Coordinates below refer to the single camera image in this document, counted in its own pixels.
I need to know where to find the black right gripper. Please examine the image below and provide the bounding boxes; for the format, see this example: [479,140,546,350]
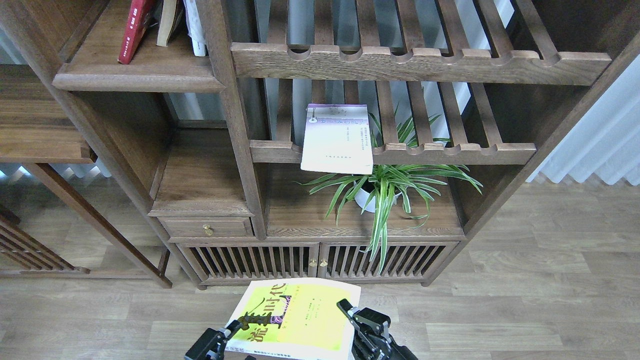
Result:
[336,299,417,360]

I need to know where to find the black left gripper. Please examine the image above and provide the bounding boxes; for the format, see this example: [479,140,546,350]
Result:
[183,319,250,360]

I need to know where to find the yellow cover book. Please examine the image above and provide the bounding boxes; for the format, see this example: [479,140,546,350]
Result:
[226,277,361,360]

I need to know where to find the red cover book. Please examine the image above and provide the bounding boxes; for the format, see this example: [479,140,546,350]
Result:
[118,0,157,65]

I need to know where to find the wooden side shelf unit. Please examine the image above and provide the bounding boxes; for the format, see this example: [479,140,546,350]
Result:
[0,64,172,289]

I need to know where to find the left slatted cabinet door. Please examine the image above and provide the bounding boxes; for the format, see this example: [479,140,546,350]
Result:
[178,243,320,286]

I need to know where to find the slatted cabinet door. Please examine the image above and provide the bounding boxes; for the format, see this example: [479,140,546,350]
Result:
[317,241,458,286]
[178,243,320,286]

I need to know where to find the right slatted cabinet door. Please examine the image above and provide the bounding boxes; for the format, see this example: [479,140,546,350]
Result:
[317,241,458,286]

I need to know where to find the white plant pot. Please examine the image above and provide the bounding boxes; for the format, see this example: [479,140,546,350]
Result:
[354,181,401,213]

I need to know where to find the small wooden drawer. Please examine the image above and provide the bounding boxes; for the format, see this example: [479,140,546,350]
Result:
[159,216,254,238]

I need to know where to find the green spider plant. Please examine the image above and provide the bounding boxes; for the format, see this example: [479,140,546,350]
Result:
[305,113,483,265]

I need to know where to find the pale purple white book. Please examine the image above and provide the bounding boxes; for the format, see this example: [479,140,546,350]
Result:
[301,104,373,175]

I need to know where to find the dark wooden bookshelf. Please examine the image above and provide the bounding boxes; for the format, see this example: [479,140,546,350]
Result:
[1,0,639,289]

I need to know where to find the upright white book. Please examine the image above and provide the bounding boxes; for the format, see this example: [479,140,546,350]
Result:
[183,0,207,57]

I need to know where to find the white curtain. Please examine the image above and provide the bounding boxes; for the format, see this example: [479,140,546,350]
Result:
[526,56,640,186]

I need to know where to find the upright tan book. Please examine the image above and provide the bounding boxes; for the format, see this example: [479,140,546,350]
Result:
[156,0,185,47]

